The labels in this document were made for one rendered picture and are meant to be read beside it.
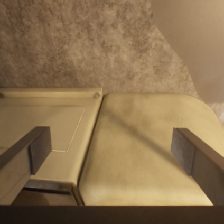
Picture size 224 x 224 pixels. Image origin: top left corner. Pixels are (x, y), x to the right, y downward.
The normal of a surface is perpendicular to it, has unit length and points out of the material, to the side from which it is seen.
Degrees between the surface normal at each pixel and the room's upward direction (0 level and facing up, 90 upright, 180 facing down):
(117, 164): 90
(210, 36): 0
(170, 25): 0
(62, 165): 90
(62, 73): 0
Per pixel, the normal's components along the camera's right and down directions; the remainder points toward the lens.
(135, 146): -0.07, -0.78
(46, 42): -0.12, 0.62
